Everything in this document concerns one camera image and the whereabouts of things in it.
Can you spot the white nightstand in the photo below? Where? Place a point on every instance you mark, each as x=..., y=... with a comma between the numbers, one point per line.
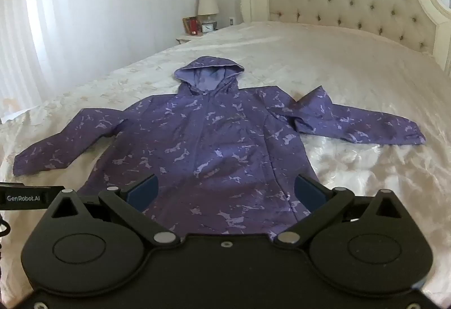
x=188, y=38

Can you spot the white sheer curtain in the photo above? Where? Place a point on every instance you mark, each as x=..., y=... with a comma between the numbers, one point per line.
x=38, y=30

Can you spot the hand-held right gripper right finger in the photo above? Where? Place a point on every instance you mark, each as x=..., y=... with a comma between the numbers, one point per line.
x=308, y=194

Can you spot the cream bed cover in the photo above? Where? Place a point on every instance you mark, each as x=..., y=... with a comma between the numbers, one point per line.
x=317, y=58

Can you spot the small alarm clock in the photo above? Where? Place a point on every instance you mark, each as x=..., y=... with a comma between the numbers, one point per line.
x=208, y=27

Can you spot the purple patterned hooded jacket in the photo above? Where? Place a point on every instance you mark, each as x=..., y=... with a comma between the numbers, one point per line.
x=211, y=140

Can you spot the red picture frame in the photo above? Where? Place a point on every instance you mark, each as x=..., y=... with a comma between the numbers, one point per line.
x=191, y=25

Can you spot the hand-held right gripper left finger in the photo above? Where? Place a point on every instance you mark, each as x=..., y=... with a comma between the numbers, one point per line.
x=142, y=194

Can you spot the white table lamp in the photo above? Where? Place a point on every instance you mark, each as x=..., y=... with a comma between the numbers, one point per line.
x=208, y=4

